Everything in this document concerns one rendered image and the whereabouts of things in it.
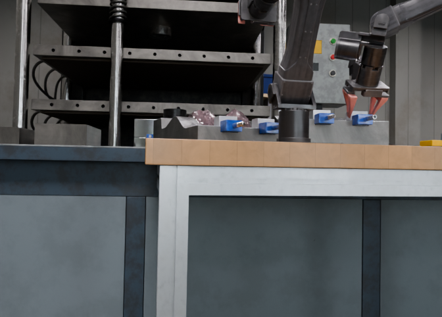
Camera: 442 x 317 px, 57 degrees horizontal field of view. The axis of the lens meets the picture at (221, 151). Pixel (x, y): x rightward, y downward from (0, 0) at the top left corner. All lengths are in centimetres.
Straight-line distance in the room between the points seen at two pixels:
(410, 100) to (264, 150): 434
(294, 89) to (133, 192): 50
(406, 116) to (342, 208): 376
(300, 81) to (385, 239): 56
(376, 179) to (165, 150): 36
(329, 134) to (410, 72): 384
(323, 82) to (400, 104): 279
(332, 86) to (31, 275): 157
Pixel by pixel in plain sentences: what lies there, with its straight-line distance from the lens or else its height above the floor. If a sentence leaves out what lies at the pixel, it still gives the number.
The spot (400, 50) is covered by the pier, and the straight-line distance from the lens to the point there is 498.
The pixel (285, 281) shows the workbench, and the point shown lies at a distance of 116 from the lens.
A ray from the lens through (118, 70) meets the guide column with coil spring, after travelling 195.
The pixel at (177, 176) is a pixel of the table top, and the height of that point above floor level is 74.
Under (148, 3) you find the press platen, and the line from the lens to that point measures 210.
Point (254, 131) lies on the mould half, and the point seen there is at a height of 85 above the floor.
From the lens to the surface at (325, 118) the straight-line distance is 114.
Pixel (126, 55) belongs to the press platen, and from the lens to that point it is 200.
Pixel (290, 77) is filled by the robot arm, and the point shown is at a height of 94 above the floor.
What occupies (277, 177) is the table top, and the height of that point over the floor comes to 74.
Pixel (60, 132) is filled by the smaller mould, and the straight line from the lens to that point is 130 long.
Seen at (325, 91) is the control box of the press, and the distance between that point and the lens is 212.
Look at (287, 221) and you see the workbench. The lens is 113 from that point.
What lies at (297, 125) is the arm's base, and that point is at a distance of 84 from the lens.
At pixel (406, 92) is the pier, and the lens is 492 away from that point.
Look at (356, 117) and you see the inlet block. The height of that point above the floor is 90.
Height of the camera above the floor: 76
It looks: 2 degrees up
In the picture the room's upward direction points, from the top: 1 degrees clockwise
